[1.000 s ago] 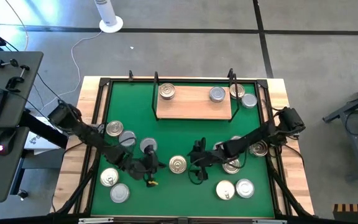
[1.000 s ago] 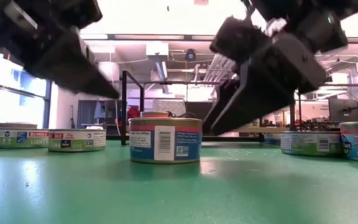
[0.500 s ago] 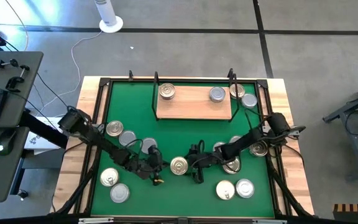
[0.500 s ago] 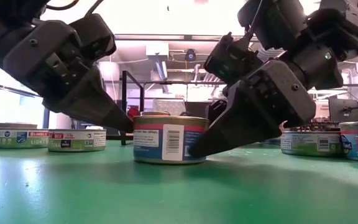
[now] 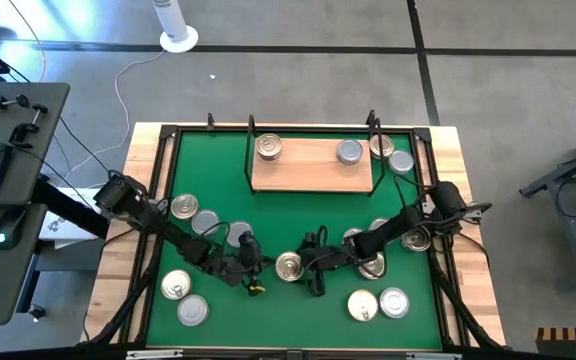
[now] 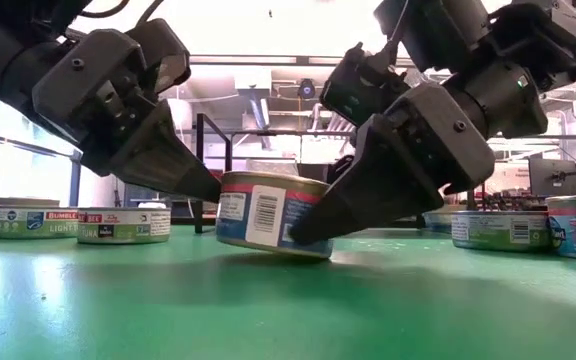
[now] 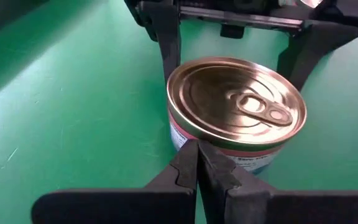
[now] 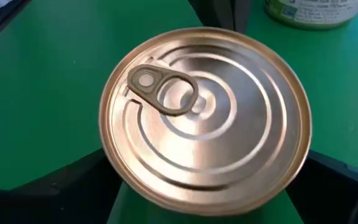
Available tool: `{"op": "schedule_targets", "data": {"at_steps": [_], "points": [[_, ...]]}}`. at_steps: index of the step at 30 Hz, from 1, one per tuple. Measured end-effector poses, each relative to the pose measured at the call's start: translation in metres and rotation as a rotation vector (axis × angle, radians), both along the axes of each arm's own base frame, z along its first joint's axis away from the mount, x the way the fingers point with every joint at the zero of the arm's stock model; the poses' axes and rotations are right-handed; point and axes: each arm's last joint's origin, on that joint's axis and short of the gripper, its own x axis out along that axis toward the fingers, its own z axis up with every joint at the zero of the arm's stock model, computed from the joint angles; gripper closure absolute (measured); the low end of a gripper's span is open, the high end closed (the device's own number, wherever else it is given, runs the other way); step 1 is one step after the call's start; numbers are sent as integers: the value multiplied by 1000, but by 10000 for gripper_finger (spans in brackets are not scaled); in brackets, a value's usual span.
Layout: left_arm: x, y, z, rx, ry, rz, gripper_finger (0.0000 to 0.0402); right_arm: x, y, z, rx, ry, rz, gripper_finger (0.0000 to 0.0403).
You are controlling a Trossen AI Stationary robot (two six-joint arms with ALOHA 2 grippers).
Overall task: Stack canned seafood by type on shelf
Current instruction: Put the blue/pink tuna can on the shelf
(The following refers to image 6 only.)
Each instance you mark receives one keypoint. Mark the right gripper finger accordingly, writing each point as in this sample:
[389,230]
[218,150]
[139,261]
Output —
[368,200]
[338,169]

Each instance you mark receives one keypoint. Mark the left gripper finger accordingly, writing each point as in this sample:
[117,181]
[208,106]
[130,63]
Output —
[168,165]

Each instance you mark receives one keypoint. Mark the green white tuna can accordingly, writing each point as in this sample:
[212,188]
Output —
[28,222]
[493,232]
[118,230]

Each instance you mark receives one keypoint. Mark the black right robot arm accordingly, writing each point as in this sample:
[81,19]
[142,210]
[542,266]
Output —
[543,40]

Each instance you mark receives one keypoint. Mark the white round column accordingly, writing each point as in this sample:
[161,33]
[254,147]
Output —
[180,125]

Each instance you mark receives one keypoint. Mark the small white box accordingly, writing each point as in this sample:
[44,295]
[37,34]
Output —
[150,205]

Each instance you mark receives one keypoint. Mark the grey cabinet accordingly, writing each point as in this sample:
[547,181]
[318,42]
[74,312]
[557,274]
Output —
[130,195]

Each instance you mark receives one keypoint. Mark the thin dark stand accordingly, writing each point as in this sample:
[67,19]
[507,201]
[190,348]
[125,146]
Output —
[116,192]

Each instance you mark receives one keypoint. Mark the grey speckled panel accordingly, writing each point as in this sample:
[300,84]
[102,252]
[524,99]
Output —
[268,165]

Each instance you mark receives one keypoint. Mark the dark equipment clutter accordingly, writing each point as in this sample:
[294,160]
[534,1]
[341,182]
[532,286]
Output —
[508,201]

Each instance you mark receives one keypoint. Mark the large bright window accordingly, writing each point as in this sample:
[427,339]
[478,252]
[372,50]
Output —
[28,175]

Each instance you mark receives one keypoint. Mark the dark computer monitor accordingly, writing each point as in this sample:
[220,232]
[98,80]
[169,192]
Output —
[558,177]

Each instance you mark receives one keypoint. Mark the black frame wooden shelf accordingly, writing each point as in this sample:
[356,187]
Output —
[199,150]

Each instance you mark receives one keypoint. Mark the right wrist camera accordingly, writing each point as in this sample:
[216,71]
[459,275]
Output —
[358,95]

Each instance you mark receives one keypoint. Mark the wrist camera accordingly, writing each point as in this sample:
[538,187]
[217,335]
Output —
[358,95]
[165,55]

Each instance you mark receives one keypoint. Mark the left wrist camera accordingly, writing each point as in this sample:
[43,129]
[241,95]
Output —
[165,55]

